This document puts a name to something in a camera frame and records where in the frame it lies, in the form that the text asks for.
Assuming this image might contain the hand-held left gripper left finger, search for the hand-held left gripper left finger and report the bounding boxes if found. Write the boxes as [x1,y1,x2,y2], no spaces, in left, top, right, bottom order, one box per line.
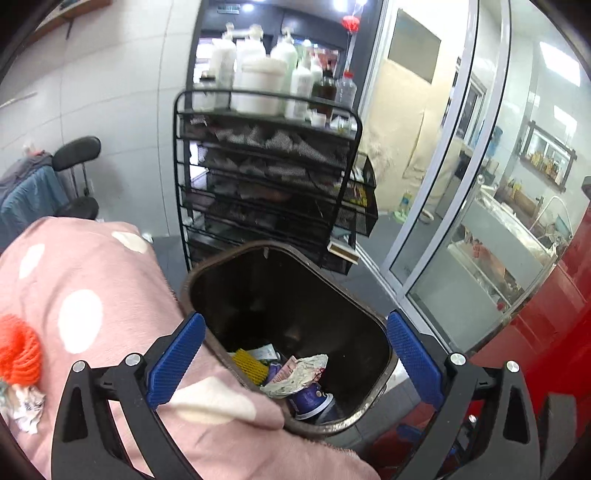
[52,311,208,480]

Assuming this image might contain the round plastic cup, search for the round plastic cup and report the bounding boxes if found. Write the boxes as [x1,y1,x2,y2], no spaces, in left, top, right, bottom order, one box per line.
[286,383,341,423]

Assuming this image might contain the small wooden tray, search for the small wooden tray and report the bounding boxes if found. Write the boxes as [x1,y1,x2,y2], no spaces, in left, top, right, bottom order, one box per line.
[327,240,359,265]

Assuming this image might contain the steel counter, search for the steel counter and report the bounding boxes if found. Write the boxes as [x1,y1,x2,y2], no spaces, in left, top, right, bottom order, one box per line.
[447,185,573,315]

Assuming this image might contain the grey blanket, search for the grey blanket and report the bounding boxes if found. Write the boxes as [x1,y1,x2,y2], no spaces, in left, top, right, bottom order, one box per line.
[0,152,54,195]

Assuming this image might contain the clear bottle with red cap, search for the clear bottle with red cap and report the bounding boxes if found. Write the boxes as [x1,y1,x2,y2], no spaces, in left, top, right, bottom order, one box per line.
[336,70,359,110]

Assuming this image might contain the pink polka dot blanket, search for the pink polka dot blanket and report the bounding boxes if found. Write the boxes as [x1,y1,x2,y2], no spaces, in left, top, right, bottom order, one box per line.
[0,216,384,480]

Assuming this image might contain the wooden wall rack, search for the wooden wall rack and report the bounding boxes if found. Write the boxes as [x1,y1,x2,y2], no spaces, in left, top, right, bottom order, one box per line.
[519,121,578,193]

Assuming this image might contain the glass sliding door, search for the glass sliding door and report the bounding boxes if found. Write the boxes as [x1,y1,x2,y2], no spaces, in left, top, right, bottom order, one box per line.
[355,0,591,357]

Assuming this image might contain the black chair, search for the black chair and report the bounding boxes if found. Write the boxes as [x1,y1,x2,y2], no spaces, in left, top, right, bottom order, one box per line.
[51,136,102,221]

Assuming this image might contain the blue covered massage bed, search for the blue covered massage bed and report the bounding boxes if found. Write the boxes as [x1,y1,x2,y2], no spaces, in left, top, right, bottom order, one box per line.
[0,164,71,243]

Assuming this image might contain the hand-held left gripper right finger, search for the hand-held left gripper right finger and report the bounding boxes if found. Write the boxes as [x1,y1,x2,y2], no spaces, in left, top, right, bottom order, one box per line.
[385,309,541,480]

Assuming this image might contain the brown glass bottle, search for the brown glass bottle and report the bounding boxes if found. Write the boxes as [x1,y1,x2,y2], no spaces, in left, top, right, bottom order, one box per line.
[310,65,338,114]

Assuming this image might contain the grey wall panel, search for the grey wall panel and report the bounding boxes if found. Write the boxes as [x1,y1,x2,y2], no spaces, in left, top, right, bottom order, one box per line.
[388,9,442,85]

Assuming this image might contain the beige board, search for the beige board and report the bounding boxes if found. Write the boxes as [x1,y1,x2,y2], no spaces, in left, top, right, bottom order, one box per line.
[359,60,459,206]

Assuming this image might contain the black mesh trolley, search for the black mesh trolley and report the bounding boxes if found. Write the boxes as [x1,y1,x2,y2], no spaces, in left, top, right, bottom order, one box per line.
[173,89,379,278]

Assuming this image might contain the white curved rod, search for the white curved rod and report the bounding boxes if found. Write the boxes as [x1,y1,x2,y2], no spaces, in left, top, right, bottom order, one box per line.
[0,91,38,110]

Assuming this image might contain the dark brown trash bin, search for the dark brown trash bin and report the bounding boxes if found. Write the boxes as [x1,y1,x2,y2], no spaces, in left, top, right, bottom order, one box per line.
[181,240,399,438]

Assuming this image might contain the pink paper packet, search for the pink paper packet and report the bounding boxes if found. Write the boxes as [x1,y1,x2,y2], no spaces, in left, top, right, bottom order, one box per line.
[262,353,329,399]

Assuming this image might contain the group of white bottles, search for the group of white bottles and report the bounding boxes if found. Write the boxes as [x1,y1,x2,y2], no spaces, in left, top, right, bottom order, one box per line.
[191,23,334,121]

